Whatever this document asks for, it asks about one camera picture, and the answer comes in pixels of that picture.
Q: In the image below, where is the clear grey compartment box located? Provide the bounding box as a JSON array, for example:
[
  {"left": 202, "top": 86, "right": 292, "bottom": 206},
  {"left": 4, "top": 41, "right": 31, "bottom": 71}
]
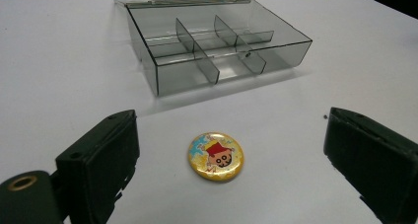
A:
[{"left": 113, "top": 0, "right": 314, "bottom": 98}]

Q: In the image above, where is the yellow cartoon pin badge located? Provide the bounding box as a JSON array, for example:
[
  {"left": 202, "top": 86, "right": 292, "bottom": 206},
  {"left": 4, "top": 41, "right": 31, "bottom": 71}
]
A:
[{"left": 187, "top": 131, "right": 245, "bottom": 183}]

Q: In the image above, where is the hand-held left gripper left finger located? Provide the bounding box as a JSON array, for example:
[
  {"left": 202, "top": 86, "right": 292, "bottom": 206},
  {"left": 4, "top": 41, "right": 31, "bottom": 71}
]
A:
[{"left": 54, "top": 109, "right": 141, "bottom": 224}]

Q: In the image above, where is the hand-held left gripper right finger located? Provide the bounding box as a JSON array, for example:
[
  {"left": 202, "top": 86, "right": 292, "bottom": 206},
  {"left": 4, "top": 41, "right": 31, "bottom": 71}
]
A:
[{"left": 322, "top": 107, "right": 418, "bottom": 224}]

